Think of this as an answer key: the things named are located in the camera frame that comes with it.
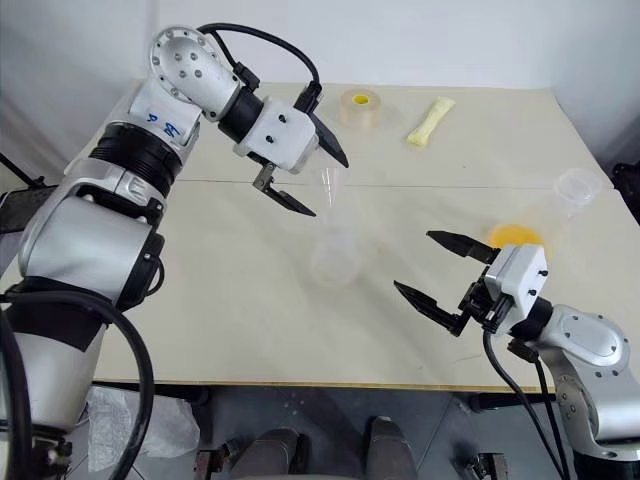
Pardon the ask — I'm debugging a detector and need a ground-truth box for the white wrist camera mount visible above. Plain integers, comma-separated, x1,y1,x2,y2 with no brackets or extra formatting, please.
484,243,550,326
232,96,322,175

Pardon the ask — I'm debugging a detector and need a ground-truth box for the black object beside table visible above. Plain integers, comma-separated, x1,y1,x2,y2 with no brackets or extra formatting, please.
611,162,640,222

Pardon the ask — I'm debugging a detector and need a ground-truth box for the dark metal bracket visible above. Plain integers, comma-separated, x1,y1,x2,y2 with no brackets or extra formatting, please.
473,451,507,480
196,446,237,480

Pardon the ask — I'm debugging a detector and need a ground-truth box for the large flask with orange liquid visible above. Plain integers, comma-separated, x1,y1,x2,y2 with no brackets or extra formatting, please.
487,167,603,261

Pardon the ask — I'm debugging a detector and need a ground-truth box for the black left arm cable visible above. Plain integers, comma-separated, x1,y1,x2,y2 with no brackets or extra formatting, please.
197,22,324,114

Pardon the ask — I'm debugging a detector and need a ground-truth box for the dark rounded shape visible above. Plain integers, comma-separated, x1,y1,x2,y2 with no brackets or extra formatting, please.
233,427,307,480
368,415,420,480

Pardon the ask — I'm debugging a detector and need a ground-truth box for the small clear plastic flask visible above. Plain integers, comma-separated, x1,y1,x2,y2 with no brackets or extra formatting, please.
308,209,363,288

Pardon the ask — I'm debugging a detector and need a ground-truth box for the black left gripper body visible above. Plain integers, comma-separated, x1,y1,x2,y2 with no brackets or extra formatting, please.
251,160,277,194

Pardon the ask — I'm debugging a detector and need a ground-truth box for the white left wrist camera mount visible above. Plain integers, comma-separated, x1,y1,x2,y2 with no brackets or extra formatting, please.
232,96,322,175

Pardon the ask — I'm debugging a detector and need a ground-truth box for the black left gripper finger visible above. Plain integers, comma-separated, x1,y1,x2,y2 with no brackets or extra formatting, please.
264,188,318,218
313,113,350,169

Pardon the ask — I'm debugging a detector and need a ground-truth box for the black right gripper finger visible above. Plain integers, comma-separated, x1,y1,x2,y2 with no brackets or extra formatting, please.
393,281,461,326
426,230,500,264

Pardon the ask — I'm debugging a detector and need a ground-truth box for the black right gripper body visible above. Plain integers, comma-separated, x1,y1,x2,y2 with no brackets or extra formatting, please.
449,272,509,337

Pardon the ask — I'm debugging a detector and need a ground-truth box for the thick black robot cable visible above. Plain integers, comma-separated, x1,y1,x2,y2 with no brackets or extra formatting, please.
0,289,157,480

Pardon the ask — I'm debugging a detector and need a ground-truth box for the black stand pole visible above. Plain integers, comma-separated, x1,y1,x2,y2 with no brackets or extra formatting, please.
0,151,47,190

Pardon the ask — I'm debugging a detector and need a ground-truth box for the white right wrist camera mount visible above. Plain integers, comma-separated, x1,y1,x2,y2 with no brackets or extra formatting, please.
484,243,550,326

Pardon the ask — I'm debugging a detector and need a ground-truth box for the clear tape roll yellow core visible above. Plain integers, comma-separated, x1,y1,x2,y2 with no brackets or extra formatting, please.
339,88,384,132

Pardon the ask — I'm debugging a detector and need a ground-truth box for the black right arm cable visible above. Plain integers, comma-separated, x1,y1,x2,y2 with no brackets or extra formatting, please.
481,329,577,480

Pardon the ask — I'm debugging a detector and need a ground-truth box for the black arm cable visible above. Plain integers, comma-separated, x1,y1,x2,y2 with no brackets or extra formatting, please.
197,22,324,114
481,329,577,480

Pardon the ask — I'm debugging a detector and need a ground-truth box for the black flat tray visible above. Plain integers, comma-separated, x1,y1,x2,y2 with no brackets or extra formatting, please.
0,186,57,237

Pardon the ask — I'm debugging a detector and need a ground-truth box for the crumpled clear plastic bag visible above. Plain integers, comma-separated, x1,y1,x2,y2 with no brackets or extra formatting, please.
86,383,202,474

